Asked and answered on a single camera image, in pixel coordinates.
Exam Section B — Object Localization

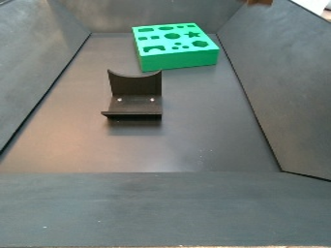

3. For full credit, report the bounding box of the green shape-sorting board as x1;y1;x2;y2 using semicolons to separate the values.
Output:
132;23;220;72

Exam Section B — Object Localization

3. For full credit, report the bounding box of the dark curved arch block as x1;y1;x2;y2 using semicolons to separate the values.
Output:
101;70;162;118

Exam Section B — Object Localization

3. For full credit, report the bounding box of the brown star-shaped peg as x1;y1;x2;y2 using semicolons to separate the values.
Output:
245;0;272;5

